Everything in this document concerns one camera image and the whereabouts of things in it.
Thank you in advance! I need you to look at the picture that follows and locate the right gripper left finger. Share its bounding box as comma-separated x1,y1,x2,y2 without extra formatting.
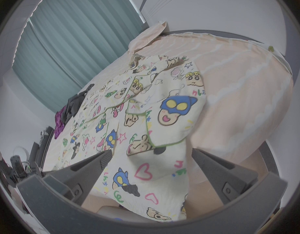
43,150,113,205

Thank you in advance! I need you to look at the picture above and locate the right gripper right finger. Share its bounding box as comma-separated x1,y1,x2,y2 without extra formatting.
191,148,259,205

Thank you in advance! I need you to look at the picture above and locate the white printed pyjama top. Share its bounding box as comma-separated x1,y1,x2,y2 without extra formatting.
55,55,206,222

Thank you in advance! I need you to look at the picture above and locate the bed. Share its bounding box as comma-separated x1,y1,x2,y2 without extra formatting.
41,0,297,219

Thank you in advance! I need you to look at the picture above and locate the purple garment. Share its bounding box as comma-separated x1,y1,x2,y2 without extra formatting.
54,110,66,139

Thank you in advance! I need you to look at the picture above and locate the black garment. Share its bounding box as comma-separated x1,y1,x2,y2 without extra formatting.
61,84,95,125

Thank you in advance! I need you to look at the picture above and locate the blue-green curtain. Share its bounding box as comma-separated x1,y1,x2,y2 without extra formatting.
12,0,145,114

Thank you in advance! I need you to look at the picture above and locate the pale pink pillow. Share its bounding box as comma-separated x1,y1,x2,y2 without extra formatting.
129,21,167,53

